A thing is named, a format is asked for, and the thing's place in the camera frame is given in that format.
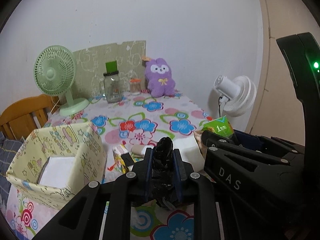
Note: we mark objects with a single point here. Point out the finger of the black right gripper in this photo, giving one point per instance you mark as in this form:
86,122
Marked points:
246,147

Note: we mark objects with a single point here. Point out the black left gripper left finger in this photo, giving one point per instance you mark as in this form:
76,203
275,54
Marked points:
102,210

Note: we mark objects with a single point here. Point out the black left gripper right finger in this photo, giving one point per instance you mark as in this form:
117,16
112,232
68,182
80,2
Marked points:
194,188

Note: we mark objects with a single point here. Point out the white soft cloth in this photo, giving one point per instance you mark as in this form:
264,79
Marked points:
190,152

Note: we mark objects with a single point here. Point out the yellow cartoon tissue pack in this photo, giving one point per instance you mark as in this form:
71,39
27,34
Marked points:
123,159

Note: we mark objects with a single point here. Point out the green snack packet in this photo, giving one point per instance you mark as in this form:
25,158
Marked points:
220,126

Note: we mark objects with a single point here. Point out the white standing fan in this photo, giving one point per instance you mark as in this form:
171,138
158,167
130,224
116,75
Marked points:
236,96

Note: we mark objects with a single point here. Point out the yellow cartoon storage box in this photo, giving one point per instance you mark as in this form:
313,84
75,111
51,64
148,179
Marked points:
55,163

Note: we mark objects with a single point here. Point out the floral tablecloth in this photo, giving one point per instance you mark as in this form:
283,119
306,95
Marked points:
137,122

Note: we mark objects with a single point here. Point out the purple plush bunny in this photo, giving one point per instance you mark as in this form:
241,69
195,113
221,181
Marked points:
159,78

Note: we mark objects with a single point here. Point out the cotton swab jar orange lid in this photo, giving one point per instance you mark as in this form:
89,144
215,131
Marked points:
135,86

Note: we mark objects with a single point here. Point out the blue plaid pillow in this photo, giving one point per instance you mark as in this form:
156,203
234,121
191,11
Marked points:
9,149

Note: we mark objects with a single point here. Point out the glass mason jar mug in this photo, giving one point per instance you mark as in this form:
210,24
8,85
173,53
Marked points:
110,87

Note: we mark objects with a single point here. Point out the wooden headboard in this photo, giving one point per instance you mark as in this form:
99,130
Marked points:
26,115

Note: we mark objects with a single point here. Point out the green cup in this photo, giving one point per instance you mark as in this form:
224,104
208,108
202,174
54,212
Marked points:
111,67

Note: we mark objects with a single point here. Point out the green desk fan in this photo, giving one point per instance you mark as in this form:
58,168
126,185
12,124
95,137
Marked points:
54,74

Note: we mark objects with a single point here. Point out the green cartoon wall board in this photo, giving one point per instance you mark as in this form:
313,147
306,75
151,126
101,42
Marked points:
91,66

